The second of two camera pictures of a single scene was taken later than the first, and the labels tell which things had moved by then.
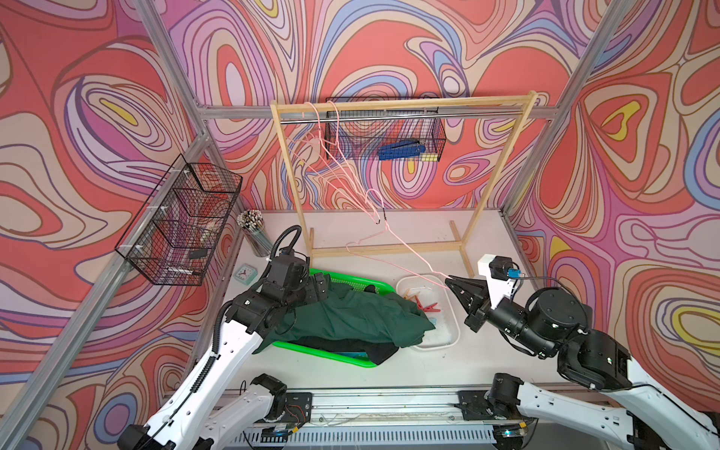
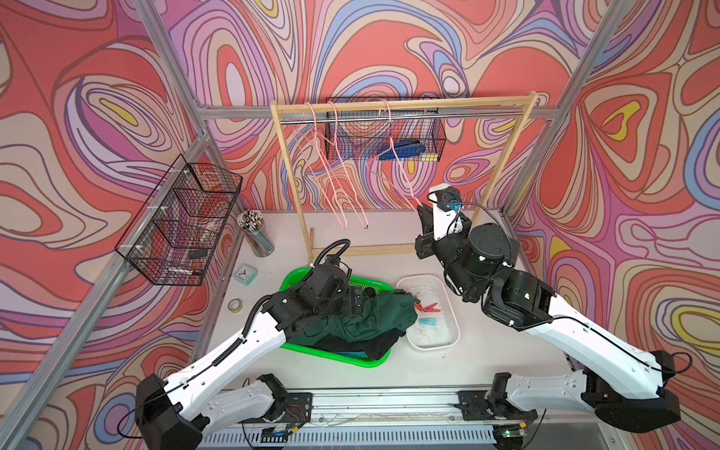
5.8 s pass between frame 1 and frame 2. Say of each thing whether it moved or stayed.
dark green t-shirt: moved
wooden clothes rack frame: stayed
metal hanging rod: stayed
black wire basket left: stayed
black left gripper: moved
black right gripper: moved
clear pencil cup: stayed
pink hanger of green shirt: moved
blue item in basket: stayed
